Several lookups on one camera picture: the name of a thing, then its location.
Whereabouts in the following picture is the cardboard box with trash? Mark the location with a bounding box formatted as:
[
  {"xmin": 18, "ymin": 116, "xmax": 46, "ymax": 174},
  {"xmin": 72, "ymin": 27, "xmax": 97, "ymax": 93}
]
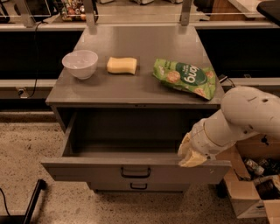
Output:
[{"xmin": 217, "ymin": 135, "xmax": 280, "ymax": 224}]

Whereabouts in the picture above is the black chair leg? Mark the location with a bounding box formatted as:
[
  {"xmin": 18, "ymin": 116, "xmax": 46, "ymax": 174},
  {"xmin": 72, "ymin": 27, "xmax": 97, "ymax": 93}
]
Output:
[{"xmin": 0, "ymin": 179, "xmax": 46, "ymax": 224}]

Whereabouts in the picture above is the white bowl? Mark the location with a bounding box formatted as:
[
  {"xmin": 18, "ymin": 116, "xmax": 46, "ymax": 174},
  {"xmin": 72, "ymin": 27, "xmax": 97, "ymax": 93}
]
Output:
[{"xmin": 62, "ymin": 50, "xmax": 98, "ymax": 80}]

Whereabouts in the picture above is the snack basket on shelf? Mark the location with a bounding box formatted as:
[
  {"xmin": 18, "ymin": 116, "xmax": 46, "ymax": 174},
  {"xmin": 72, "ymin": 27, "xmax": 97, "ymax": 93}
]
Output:
[{"xmin": 60, "ymin": 0, "xmax": 86, "ymax": 21}]

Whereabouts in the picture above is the green chip bag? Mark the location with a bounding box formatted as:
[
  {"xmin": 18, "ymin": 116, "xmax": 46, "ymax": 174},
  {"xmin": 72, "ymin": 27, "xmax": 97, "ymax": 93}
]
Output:
[{"xmin": 153, "ymin": 59, "xmax": 216, "ymax": 100}]

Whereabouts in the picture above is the grey metal drawer cabinet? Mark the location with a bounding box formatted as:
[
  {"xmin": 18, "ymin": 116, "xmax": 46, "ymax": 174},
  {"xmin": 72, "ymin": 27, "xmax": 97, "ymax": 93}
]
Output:
[{"xmin": 45, "ymin": 24, "xmax": 230, "ymax": 194}]

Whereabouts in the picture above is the black cable at right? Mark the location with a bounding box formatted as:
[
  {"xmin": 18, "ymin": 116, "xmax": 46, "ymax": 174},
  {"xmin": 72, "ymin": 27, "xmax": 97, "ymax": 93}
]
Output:
[{"xmin": 218, "ymin": 73, "xmax": 236, "ymax": 88}]

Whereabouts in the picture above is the black hanging cable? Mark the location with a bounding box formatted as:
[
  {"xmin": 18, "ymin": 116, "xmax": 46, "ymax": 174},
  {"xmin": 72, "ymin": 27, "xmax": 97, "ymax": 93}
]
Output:
[{"xmin": 28, "ymin": 20, "xmax": 45, "ymax": 99}]

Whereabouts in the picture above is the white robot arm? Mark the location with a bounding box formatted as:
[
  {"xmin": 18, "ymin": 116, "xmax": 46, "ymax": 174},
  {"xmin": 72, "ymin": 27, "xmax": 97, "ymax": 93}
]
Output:
[{"xmin": 178, "ymin": 87, "xmax": 280, "ymax": 167}]

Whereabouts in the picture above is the grey drawer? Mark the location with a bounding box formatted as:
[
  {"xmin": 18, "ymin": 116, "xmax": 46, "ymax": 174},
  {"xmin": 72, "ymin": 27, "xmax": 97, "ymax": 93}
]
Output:
[
  {"xmin": 87, "ymin": 182, "xmax": 190, "ymax": 192},
  {"xmin": 42, "ymin": 108, "xmax": 231, "ymax": 184}
]

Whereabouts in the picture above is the grey top drawer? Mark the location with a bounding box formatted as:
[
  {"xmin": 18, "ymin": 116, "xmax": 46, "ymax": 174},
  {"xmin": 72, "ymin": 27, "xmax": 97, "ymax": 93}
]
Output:
[{"xmin": 42, "ymin": 108, "xmax": 231, "ymax": 184}]

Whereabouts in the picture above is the grey bottom drawer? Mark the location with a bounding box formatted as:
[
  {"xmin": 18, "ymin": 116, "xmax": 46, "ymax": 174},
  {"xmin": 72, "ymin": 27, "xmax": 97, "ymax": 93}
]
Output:
[{"xmin": 87, "ymin": 182, "xmax": 190, "ymax": 192}]

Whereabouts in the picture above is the yellow sponge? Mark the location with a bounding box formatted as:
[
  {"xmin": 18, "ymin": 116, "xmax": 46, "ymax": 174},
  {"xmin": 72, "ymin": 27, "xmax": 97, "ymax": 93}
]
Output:
[{"xmin": 107, "ymin": 57, "xmax": 137, "ymax": 74}]

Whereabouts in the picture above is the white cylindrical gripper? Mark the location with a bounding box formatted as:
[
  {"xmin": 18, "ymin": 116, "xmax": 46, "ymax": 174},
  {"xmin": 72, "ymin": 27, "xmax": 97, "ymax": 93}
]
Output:
[{"xmin": 178, "ymin": 119, "xmax": 236, "ymax": 167}]

